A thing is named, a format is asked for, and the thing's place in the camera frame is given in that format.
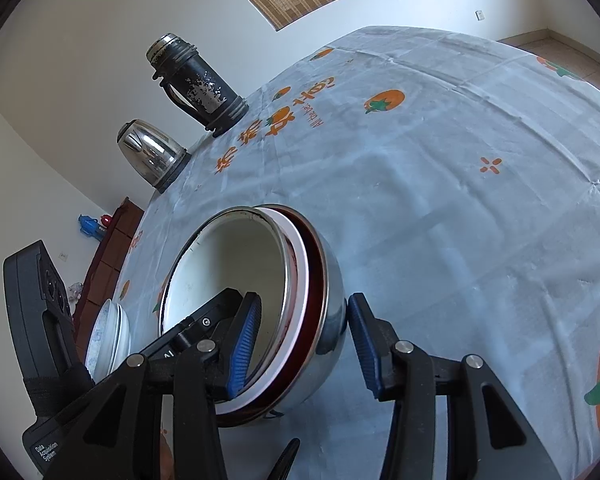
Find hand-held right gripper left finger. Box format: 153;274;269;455
42;291;262;480

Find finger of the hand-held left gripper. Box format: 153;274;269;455
142;287;244;359

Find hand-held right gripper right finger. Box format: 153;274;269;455
346;292;563;480

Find stainless steel bowl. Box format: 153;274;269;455
215;205;353;428

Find white enamel bowl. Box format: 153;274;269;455
157;206;296;396

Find white plate floral rim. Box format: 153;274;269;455
100;299;126;376

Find pink plastic bowl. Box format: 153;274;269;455
215;207;312;413

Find brown wooden sideboard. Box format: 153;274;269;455
72;196;146;346

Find blue thermos jug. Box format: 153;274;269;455
77;214;106;241

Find printed light blue tablecloth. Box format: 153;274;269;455
82;25;600;480

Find stainless steel electric kettle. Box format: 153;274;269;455
117;119;188;194

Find worn black thermos flask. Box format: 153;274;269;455
146;34;249;138

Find black cable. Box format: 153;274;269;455
270;437;301;480

